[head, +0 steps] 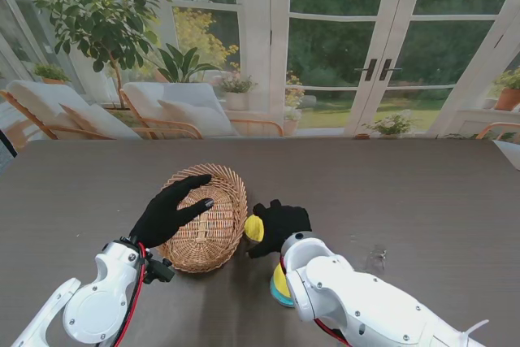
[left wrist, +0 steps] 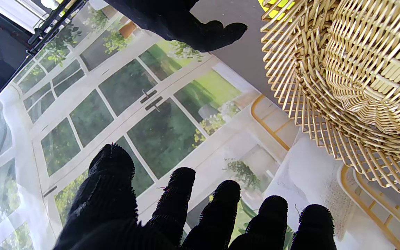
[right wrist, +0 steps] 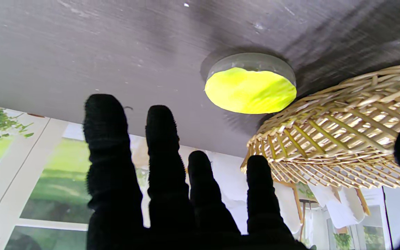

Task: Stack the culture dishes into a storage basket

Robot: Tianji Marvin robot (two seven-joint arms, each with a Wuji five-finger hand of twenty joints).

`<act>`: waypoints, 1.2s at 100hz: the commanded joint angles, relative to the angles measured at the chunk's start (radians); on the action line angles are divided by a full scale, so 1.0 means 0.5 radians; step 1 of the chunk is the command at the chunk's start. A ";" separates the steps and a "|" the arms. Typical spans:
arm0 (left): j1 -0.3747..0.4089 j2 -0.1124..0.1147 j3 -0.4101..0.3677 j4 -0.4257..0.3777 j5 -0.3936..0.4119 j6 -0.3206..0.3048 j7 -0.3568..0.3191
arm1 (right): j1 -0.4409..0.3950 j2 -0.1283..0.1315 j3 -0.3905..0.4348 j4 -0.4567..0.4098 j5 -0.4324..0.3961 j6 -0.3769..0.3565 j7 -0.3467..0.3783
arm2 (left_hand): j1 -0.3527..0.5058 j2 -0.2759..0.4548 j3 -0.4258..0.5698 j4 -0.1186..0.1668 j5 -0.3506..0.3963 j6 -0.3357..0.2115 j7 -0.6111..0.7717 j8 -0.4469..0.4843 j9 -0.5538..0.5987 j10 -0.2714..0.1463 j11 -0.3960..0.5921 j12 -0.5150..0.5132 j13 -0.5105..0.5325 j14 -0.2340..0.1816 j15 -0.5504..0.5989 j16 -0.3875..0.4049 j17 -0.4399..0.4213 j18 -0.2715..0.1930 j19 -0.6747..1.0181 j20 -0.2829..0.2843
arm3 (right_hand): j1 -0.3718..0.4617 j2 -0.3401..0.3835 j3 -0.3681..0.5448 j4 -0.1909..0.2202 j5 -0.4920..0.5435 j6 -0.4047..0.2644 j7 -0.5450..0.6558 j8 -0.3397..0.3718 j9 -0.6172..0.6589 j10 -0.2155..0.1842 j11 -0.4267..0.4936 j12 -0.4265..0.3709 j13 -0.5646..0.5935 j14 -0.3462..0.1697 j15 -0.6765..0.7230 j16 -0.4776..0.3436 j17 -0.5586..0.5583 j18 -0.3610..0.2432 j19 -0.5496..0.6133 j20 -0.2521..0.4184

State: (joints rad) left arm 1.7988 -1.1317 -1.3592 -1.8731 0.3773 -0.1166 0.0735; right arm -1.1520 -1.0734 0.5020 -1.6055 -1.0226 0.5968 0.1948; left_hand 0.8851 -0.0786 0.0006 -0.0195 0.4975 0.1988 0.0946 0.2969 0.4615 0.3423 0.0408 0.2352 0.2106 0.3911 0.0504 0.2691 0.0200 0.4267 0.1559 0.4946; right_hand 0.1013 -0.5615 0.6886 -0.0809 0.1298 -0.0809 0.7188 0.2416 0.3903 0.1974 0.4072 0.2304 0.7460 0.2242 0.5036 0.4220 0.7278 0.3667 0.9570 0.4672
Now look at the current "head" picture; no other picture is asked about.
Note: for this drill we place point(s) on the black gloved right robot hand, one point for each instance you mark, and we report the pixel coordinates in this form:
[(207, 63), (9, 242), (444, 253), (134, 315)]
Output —
[(284, 223)]

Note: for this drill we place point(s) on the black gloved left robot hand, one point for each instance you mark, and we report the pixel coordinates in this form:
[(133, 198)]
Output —
[(158, 221)]

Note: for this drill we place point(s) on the yellow round culture dish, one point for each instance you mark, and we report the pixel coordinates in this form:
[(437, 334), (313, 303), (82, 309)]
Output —
[(280, 280), (254, 227)]

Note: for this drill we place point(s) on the oval wicker basket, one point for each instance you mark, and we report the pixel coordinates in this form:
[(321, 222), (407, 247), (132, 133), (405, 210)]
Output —
[(215, 237)]

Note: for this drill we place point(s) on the blue round culture dish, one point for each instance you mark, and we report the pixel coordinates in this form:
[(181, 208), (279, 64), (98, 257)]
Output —
[(282, 301)]

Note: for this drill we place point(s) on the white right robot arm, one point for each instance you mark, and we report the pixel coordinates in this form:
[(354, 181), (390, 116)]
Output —
[(345, 294)]

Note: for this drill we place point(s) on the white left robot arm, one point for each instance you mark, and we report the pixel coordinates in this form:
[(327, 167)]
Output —
[(95, 310)]

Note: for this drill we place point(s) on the white throw pillow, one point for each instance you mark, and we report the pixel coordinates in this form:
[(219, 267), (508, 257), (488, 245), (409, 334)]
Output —
[(195, 117), (97, 121)]

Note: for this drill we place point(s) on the white cushioned lounge chair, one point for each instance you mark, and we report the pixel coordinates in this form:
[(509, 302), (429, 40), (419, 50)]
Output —
[(36, 101), (178, 97)]

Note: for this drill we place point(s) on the yellow flowers in pale pot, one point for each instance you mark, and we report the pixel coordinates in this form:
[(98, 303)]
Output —
[(292, 97)]

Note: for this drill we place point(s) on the flowering plant in white pot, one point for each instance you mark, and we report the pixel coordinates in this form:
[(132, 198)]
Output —
[(236, 91)]

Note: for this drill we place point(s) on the low white flowering plant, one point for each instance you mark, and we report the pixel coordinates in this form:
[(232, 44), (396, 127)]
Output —
[(391, 125)]

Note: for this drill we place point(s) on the broad-leaf green plant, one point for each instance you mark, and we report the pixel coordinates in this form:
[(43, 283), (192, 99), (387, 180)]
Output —
[(183, 64)]

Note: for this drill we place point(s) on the small plant in orange pot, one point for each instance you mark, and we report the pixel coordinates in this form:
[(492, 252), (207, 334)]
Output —
[(50, 74)]

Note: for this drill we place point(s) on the large leafy potted tree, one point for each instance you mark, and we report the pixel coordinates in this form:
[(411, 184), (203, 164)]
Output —
[(93, 18)]

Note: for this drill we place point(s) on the white zip tie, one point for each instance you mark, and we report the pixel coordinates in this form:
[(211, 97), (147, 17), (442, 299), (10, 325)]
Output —
[(477, 327)]

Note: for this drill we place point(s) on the plant in terracotta pot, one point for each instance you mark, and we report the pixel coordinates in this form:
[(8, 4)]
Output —
[(508, 97)]

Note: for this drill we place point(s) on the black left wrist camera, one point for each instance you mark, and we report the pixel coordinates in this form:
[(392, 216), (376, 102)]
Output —
[(159, 270)]

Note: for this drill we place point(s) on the orange frame chair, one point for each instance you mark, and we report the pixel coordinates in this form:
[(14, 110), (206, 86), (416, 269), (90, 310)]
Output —
[(493, 127)]

